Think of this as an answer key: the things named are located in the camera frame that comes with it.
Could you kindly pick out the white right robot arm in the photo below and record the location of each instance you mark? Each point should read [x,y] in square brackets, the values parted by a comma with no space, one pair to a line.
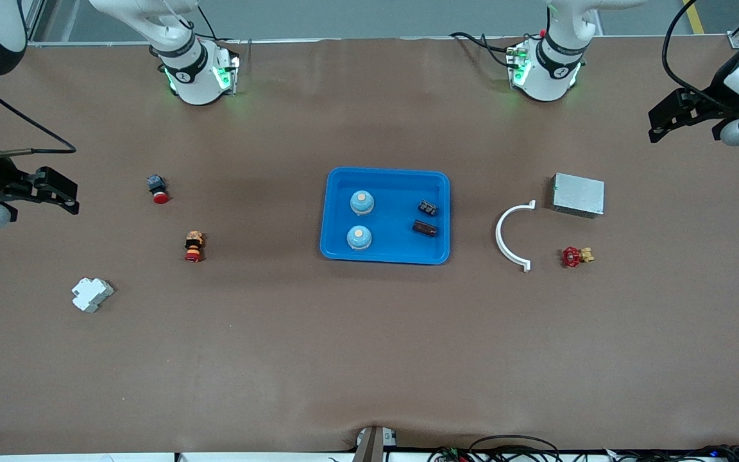
[196,77]

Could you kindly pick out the silver metal box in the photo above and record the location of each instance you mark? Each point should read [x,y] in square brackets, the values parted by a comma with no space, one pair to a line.
[578,194]

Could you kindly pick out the white curved plastic bracket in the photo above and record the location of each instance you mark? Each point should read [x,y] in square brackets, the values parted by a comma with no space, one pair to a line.
[498,236]

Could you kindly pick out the white circuit breaker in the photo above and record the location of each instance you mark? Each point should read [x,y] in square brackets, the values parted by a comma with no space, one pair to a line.
[92,294]

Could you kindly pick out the blue plastic tray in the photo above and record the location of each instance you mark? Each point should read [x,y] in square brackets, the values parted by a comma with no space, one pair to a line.
[395,218]

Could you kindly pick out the white-printed dark capacitor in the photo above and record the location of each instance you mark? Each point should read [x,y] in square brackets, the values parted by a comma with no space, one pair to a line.
[428,208]

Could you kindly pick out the red button yellow-topped switch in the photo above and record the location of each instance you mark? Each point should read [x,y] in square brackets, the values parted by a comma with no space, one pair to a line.
[194,247]

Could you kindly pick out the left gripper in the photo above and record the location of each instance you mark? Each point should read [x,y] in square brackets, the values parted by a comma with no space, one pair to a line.
[713,104]

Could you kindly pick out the white table edge rail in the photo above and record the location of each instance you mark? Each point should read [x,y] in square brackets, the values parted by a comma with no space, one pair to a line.
[55,458]

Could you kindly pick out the brown table cover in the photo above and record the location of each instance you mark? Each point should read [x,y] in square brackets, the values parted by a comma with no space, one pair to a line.
[344,353]

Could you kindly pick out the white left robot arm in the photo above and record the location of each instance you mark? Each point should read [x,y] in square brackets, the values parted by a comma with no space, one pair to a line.
[546,77]

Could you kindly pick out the plain dark brown capacitor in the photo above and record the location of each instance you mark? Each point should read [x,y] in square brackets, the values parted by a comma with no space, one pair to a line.
[425,228]

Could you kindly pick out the red button black switch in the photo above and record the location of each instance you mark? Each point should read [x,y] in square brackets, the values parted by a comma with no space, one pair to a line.
[158,189]

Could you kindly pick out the blue dome bell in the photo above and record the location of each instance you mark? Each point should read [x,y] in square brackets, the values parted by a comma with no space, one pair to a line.
[362,203]
[358,237]

